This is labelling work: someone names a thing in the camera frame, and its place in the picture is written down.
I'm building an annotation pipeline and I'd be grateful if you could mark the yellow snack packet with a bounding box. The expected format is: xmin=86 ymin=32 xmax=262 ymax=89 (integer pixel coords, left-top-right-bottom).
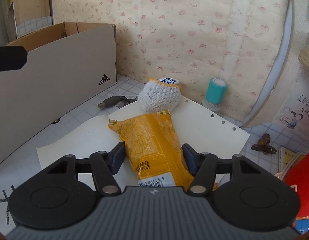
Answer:
xmin=108 ymin=111 xmax=194 ymax=190

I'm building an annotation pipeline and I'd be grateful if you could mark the white punched paper sheet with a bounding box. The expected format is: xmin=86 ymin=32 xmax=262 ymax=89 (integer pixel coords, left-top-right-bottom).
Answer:
xmin=36 ymin=95 xmax=251 ymax=192

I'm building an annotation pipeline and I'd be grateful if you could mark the wooden shelf unit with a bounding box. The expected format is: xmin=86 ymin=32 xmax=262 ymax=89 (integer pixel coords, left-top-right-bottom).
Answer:
xmin=7 ymin=0 xmax=53 ymax=41

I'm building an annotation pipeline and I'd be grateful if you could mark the cardboard shoe box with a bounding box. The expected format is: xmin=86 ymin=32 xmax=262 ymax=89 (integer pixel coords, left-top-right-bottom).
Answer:
xmin=0 ymin=22 xmax=116 ymax=163

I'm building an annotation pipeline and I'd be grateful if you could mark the brown hair claw clip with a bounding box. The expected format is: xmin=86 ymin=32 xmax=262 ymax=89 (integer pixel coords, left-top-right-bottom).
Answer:
xmin=251 ymin=133 xmax=277 ymax=155

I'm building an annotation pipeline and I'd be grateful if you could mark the teal stamp bottle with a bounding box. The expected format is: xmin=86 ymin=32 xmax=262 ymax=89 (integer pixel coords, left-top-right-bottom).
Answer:
xmin=202 ymin=77 xmax=227 ymax=113

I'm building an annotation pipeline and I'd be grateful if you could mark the white knit glove ball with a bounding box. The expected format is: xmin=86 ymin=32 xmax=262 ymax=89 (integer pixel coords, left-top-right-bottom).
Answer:
xmin=138 ymin=78 xmax=182 ymax=113

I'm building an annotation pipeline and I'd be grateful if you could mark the red container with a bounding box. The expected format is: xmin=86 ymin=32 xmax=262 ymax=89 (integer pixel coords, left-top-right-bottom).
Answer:
xmin=285 ymin=153 xmax=309 ymax=233

